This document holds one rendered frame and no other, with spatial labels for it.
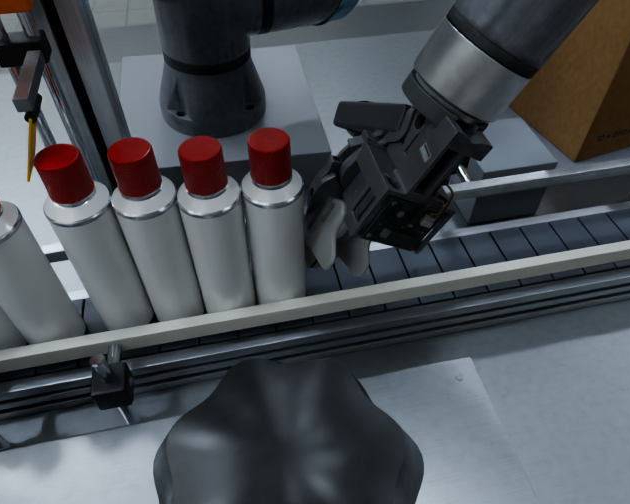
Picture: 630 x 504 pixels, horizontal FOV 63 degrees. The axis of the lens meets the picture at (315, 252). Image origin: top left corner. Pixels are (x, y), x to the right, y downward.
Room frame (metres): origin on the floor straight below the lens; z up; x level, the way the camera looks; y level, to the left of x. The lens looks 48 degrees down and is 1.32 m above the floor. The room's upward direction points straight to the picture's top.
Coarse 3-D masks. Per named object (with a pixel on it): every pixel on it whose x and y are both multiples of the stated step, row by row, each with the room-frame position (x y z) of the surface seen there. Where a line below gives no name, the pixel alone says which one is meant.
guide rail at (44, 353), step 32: (544, 256) 0.36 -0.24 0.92; (576, 256) 0.36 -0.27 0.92; (608, 256) 0.36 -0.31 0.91; (384, 288) 0.32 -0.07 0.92; (416, 288) 0.32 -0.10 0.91; (448, 288) 0.33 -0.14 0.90; (192, 320) 0.28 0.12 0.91; (224, 320) 0.28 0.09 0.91; (256, 320) 0.28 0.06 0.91; (288, 320) 0.29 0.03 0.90; (0, 352) 0.24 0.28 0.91; (32, 352) 0.24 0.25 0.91; (64, 352) 0.25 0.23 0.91; (96, 352) 0.25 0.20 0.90
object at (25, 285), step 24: (0, 216) 0.28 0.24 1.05; (0, 240) 0.26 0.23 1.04; (24, 240) 0.28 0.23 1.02; (0, 264) 0.26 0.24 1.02; (24, 264) 0.27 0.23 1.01; (48, 264) 0.29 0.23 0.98; (0, 288) 0.26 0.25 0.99; (24, 288) 0.26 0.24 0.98; (48, 288) 0.27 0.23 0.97; (24, 312) 0.26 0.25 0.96; (48, 312) 0.26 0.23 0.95; (72, 312) 0.28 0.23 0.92; (24, 336) 0.26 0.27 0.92; (48, 336) 0.26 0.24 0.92; (72, 336) 0.27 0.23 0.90
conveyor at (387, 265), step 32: (544, 224) 0.44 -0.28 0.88; (576, 224) 0.44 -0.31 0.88; (608, 224) 0.44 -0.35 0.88; (384, 256) 0.39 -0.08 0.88; (416, 256) 0.39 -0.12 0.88; (448, 256) 0.39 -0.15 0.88; (480, 256) 0.39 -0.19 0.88; (512, 256) 0.39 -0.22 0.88; (320, 288) 0.34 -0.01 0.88; (352, 288) 0.34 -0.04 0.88; (480, 288) 0.34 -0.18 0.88; (512, 288) 0.35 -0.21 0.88; (96, 320) 0.30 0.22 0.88; (320, 320) 0.30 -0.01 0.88; (128, 352) 0.26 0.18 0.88; (160, 352) 0.27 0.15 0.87
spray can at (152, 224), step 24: (120, 144) 0.32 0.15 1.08; (144, 144) 0.32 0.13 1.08; (120, 168) 0.30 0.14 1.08; (144, 168) 0.30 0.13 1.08; (120, 192) 0.31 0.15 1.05; (144, 192) 0.30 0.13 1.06; (168, 192) 0.31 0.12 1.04; (120, 216) 0.29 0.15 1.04; (144, 216) 0.29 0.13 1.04; (168, 216) 0.30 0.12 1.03; (144, 240) 0.29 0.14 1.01; (168, 240) 0.29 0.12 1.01; (144, 264) 0.29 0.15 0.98; (168, 264) 0.29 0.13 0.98; (192, 264) 0.31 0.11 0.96; (168, 288) 0.29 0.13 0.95; (192, 288) 0.30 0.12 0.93; (168, 312) 0.29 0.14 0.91; (192, 312) 0.30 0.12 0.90
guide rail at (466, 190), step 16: (624, 160) 0.46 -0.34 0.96; (512, 176) 0.43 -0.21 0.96; (528, 176) 0.43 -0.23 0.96; (544, 176) 0.43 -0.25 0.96; (560, 176) 0.43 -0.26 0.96; (576, 176) 0.44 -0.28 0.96; (592, 176) 0.44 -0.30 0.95; (608, 176) 0.44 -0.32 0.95; (448, 192) 0.40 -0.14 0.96; (464, 192) 0.41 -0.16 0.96; (480, 192) 0.41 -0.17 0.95; (496, 192) 0.42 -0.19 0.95; (304, 208) 0.38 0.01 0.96; (48, 256) 0.32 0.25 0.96; (64, 256) 0.32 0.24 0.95
